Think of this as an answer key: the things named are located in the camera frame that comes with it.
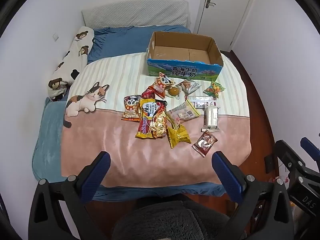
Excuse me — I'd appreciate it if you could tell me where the orange noodle snack packet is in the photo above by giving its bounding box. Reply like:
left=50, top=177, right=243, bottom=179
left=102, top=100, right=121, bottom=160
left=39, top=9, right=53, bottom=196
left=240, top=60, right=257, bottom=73
left=149, top=100, right=168, bottom=138

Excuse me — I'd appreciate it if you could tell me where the light blue fleece blanket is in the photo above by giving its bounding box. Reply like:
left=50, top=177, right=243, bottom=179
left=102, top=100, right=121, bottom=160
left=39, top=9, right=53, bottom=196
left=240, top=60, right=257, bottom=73
left=32, top=97, right=67, bottom=182

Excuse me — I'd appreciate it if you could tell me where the gold snack packet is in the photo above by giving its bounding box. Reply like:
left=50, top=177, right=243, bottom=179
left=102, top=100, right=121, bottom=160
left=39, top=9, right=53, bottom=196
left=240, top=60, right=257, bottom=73
left=167, top=124, right=192, bottom=149

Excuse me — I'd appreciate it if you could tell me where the white door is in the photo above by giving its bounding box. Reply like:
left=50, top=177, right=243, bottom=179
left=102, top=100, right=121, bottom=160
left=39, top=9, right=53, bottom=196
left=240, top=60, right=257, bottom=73
left=194, top=0, right=258, bottom=44

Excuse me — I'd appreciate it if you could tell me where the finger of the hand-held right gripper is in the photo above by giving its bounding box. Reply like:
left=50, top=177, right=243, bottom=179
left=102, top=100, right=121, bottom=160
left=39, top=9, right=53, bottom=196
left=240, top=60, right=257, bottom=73
left=274, top=139, right=310, bottom=180
left=300, top=137, right=320, bottom=161

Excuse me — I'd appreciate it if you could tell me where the white wafer packet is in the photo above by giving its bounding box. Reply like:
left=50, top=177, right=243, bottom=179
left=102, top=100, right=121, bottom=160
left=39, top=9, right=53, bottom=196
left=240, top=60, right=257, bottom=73
left=201, top=105, right=221, bottom=132

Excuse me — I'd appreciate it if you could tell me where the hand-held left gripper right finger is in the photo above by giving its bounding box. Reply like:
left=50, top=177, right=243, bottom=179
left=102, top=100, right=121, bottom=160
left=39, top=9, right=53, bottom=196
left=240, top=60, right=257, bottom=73
left=212, top=151, right=294, bottom=240

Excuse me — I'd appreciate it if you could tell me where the black floor box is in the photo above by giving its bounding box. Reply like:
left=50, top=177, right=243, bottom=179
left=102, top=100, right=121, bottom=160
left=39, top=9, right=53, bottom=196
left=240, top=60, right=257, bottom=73
left=264, top=155, right=275, bottom=173

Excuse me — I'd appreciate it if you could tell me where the person's grey fleece clothing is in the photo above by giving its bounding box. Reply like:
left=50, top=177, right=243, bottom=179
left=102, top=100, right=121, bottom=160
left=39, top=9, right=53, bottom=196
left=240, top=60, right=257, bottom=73
left=111, top=200, right=248, bottom=240

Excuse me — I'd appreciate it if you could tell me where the pink striped cat blanket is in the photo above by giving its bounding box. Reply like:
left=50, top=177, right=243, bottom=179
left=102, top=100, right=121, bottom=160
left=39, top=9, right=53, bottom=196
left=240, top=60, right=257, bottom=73
left=61, top=52, right=252, bottom=188

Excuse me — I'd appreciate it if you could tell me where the printed cardboard box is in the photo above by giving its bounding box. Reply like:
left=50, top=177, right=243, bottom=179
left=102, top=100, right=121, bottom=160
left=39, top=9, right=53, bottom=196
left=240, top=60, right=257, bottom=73
left=146, top=31, right=224, bottom=81

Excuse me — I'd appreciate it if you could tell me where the white headboard cushion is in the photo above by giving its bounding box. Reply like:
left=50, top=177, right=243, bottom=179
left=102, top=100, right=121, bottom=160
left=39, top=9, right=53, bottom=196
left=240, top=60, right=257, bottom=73
left=81, top=0, right=189, bottom=29

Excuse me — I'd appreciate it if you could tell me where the round yellow wrapped pastry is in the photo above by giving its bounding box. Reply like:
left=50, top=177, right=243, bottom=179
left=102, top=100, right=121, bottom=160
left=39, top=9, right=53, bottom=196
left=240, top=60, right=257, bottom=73
left=166, top=85, right=182, bottom=99

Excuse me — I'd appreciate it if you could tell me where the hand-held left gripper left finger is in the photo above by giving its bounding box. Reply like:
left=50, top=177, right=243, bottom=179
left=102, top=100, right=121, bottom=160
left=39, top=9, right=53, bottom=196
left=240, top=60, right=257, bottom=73
left=28, top=151, right=111, bottom=240

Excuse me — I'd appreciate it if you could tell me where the colourful candy bag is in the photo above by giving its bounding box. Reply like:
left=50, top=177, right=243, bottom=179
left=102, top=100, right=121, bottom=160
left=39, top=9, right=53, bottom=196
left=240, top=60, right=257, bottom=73
left=203, top=81, right=226, bottom=98

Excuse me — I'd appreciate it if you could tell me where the white bear print pillow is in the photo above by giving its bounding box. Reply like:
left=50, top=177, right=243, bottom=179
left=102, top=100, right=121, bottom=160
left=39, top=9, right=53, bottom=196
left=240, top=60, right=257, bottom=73
left=48, top=26, right=95, bottom=100

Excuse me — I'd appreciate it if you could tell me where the grey white snack packet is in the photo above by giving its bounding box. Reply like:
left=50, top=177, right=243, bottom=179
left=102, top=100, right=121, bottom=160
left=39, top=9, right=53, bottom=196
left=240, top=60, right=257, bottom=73
left=179, top=79, right=202, bottom=95

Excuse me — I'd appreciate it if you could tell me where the brown chocolate snack packet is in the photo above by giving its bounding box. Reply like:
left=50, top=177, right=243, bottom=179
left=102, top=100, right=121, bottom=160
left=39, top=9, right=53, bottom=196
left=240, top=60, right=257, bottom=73
left=192, top=129, right=218, bottom=158

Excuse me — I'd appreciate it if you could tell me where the long white red snack packet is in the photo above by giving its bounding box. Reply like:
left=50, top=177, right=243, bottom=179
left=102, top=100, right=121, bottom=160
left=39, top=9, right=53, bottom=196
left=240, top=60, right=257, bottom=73
left=184, top=95, right=217, bottom=109

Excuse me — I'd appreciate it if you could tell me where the orange panda snack packet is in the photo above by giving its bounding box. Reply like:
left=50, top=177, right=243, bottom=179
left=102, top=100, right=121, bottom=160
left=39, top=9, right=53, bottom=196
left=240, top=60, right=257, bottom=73
left=122, top=95, right=142, bottom=123
left=153, top=72, right=175, bottom=99

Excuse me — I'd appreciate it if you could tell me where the yellow cheese ball bag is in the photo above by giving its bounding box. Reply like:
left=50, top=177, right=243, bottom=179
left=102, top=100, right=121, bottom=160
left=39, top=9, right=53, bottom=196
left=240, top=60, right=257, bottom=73
left=135, top=98, right=157, bottom=139

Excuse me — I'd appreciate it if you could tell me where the beige snack packet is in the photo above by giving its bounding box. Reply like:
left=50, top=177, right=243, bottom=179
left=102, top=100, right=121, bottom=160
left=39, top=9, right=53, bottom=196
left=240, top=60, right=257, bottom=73
left=166, top=100, right=201, bottom=128

